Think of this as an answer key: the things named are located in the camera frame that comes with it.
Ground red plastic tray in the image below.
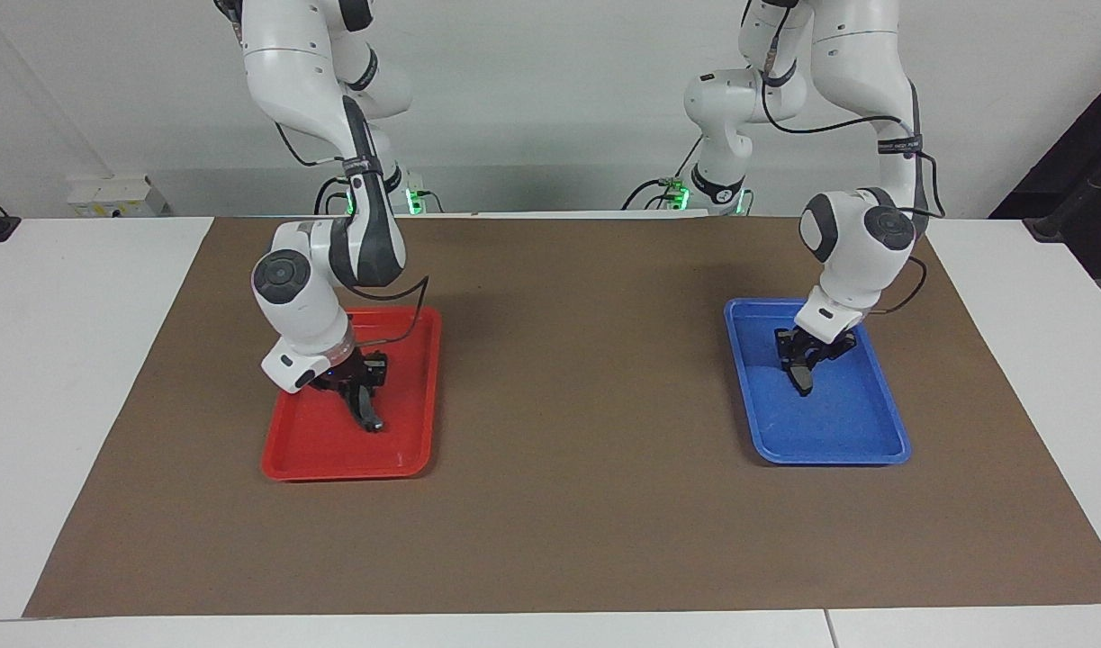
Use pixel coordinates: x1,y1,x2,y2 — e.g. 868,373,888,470
260,306,444,482

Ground blue plastic tray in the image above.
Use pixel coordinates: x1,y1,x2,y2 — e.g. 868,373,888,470
723,298,913,466

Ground brown table mat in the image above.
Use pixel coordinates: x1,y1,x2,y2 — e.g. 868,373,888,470
23,214,1101,619

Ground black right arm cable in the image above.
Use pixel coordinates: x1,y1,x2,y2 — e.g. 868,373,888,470
273,121,431,350

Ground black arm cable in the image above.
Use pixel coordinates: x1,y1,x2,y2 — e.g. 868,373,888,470
273,121,431,350
760,45,949,316

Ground black base cable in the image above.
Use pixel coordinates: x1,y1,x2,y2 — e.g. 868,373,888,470
314,175,353,215
622,135,704,212

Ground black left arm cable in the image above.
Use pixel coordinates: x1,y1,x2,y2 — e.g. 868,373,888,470
760,45,949,316

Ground white wall socket box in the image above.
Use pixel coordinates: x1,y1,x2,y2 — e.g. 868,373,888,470
67,175,168,219

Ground black equipment frame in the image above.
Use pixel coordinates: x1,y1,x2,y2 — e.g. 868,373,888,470
989,67,1101,280

